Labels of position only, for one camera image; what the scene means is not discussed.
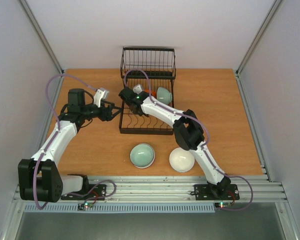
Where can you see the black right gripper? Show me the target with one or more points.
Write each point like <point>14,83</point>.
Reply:
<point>125,93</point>

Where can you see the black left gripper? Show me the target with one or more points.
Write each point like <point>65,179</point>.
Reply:
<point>108,117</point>

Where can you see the orange bowl white inside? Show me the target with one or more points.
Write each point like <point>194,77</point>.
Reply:
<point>151,92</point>

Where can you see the plain mint green bowl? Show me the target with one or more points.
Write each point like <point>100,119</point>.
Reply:
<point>164,95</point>

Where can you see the green patterned bowl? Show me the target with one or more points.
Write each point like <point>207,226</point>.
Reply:
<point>142,156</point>

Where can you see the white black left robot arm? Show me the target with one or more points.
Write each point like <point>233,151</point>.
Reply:
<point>38,177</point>

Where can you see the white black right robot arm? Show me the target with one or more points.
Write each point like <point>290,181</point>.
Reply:
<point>188,133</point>

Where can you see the left green circuit board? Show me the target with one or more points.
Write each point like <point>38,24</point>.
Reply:
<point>84,206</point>

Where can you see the green circuit board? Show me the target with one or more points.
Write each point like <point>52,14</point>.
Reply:
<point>223,204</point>
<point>84,206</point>

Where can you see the right green circuit board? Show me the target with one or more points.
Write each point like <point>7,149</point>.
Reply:
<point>223,204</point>

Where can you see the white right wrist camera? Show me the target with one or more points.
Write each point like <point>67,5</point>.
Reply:
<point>138,89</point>

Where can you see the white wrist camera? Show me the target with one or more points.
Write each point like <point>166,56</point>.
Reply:
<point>138,89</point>
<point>100,95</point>

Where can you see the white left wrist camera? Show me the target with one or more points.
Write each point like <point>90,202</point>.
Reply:
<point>100,95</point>

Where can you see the black wire dish rack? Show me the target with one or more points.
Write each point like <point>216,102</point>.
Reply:
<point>160,66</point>

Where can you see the aluminium rail frame front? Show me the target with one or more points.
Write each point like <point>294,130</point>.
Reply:
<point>176,189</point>

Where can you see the grey slotted cable duct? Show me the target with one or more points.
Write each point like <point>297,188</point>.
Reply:
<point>124,208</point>

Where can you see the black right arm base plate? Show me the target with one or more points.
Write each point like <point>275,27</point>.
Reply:
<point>202,192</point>

